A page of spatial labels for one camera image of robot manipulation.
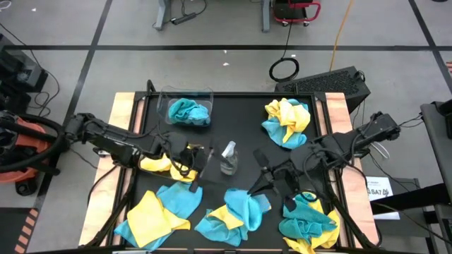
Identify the red and black cart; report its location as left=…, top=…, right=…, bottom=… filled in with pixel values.
left=270, top=0, right=321, bottom=28

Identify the black vacuum hose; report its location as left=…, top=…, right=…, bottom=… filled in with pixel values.
left=0, top=111, right=66, bottom=174

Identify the white paper label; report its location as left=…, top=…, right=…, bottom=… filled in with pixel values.
left=365, top=175, right=402, bottom=220

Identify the black power strip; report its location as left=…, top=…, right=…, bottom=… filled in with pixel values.
left=170, top=12, right=197, bottom=25

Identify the yellow orange power cord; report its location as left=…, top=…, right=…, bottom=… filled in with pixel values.
left=328, top=0, right=355, bottom=73

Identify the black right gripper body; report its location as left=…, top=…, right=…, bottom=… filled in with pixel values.
left=271, top=158, right=310, bottom=193

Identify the clear plastic spray bottle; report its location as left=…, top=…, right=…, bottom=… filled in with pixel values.
left=220, top=140, right=239, bottom=176

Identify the light wooden side board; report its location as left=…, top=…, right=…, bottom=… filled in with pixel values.
left=78, top=92, right=137, bottom=247
left=324, top=92, right=379, bottom=244

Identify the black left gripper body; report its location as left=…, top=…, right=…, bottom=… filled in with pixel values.
left=164, top=132, right=209, bottom=174

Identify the black equipment box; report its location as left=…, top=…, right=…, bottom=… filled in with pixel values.
left=0, top=33, right=49, bottom=114

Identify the orange shop vacuum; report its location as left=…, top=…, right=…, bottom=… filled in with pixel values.
left=0, top=116, right=49, bottom=197

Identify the black metal table frame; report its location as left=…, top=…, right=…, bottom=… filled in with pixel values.
left=79, top=80, right=381, bottom=254

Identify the grey desk leg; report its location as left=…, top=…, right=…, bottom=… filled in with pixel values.
left=260, top=0, right=271, bottom=33
left=153, top=0, right=172, bottom=31

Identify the blue microfiber towel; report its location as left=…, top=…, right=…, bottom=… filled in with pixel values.
left=114, top=181, right=204, bottom=252
left=194, top=211, right=250, bottom=248
left=278, top=192, right=340, bottom=245
left=167, top=97, right=212, bottom=127
left=261, top=98, right=309, bottom=150
left=223, top=188, right=273, bottom=233

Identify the black orange striped mat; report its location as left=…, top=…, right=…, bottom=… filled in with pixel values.
left=0, top=207, right=40, bottom=254

